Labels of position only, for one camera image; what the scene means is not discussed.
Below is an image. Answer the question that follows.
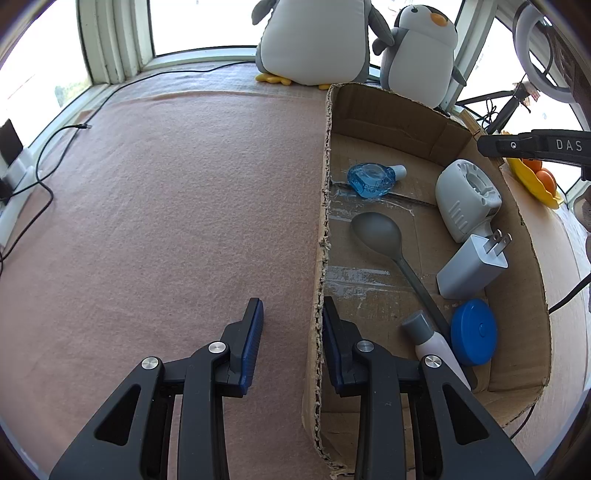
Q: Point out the white ribbed plastic device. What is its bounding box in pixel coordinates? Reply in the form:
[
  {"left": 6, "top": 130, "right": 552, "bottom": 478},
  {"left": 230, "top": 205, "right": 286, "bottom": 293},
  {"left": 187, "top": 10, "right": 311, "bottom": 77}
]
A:
[{"left": 435, "top": 159, "right": 503, "bottom": 244}]

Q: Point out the clear blue small bottle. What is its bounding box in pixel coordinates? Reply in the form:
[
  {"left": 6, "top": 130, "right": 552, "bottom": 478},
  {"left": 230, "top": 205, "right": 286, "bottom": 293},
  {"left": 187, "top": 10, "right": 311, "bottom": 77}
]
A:
[{"left": 347, "top": 163, "right": 408, "bottom": 199}]

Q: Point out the grey plastic spoon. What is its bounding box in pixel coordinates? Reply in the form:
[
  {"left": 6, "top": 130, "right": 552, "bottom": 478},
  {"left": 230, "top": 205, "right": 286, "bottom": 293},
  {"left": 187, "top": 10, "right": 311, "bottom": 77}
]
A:
[{"left": 350, "top": 212, "right": 478, "bottom": 391}]

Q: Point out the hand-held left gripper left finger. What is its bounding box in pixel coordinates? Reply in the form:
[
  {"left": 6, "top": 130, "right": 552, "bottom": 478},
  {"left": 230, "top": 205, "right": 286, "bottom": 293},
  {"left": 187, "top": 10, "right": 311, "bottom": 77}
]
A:
[{"left": 48, "top": 298, "right": 265, "bottom": 480}]

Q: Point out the large grey penguin plush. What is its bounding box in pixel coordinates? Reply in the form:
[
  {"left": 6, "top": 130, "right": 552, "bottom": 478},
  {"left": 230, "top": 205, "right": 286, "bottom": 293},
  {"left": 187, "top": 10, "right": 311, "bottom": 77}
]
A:
[{"left": 252, "top": 0, "right": 395, "bottom": 90}]

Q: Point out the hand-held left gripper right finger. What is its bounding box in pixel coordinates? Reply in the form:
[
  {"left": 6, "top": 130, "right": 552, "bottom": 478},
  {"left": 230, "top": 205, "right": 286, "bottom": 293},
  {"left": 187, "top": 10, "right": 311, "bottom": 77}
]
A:
[{"left": 318, "top": 296, "right": 536, "bottom": 480}]

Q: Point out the white power strip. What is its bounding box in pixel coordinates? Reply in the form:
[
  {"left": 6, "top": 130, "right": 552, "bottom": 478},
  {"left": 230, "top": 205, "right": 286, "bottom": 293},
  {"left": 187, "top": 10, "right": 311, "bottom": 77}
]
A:
[{"left": 0, "top": 148, "right": 35, "bottom": 245}]

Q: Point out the black tripod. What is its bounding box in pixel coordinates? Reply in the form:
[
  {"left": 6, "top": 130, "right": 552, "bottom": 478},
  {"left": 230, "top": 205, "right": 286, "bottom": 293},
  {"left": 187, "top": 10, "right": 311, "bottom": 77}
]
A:
[{"left": 455, "top": 80, "right": 541, "bottom": 134}]

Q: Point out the large black power adapter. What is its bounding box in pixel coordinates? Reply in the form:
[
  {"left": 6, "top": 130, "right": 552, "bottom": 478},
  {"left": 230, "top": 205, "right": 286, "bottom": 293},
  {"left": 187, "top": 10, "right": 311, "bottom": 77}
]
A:
[{"left": 0, "top": 119, "right": 23, "bottom": 164}]

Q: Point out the white bottle with grey cap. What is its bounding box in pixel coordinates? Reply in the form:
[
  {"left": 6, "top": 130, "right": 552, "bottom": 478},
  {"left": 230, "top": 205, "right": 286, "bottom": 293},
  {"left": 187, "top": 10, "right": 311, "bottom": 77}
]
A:
[{"left": 401, "top": 310, "right": 472, "bottom": 393}]

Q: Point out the pink felt blanket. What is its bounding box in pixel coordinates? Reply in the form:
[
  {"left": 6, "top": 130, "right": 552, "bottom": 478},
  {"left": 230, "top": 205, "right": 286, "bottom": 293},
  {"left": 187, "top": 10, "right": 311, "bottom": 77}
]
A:
[{"left": 0, "top": 60, "right": 591, "bottom": 480}]

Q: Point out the cardboard box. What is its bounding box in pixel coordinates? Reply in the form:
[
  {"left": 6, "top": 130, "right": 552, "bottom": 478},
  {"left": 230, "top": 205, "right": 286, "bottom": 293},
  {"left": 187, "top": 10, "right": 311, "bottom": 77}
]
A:
[{"left": 301, "top": 83, "right": 553, "bottom": 478}]

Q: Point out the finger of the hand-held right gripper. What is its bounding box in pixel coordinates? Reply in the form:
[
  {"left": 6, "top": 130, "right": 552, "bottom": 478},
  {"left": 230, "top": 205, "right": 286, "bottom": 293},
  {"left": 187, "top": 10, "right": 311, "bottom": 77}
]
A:
[{"left": 477, "top": 129, "right": 591, "bottom": 169}]

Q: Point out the white window frame post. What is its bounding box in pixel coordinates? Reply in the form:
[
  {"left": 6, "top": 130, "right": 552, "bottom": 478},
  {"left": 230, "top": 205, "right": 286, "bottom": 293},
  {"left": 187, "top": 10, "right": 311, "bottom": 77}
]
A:
[{"left": 76, "top": 0, "right": 155, "bottom": 86}]

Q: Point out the black cable with loose plug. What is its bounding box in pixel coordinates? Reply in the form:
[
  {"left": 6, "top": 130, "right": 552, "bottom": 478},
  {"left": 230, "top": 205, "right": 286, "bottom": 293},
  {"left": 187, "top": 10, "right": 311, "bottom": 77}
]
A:
[{"left": 0, "top": 123, "right": 93, "bottom": 264}]

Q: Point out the white wall charger plug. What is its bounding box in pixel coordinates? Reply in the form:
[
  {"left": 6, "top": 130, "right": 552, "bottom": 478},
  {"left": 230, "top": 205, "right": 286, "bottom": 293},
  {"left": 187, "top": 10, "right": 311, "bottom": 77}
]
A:
[{"left": 436, "top": 229, "right": 512, "bottom": 300}]

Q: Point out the yellow flower-shaped bowl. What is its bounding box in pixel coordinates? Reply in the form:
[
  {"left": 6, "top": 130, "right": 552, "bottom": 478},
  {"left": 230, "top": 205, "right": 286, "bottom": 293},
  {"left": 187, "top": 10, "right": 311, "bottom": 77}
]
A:
[{"left": 501, "top": 130, "right": 565, "bottom": 208}]

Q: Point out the small grey penguin plush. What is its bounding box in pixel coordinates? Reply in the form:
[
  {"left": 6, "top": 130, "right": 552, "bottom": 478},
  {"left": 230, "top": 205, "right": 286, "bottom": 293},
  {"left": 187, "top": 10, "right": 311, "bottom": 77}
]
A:
[{"left": 372, "top": 4, "right": 468, "bottom": 110}]

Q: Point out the long black cable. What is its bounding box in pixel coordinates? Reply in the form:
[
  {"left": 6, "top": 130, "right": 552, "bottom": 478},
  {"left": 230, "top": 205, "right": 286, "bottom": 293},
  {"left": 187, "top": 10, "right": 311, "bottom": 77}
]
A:
[{"left": 28, "top": 58, "right": 259, "bottom": 176}]

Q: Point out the blue round lid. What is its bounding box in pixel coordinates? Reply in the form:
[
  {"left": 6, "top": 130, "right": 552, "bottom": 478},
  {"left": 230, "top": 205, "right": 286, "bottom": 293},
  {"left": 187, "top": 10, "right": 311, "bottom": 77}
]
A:
[{"left": 450, "top": 298, "right": 498, "bottom": 366}]

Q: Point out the thin black cable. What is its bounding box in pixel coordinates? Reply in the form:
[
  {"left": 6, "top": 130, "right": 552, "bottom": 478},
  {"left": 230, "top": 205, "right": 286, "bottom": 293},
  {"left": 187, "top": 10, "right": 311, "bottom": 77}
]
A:
[{"left": 510, "top": 274, "right": 591, "bottom": 439}]

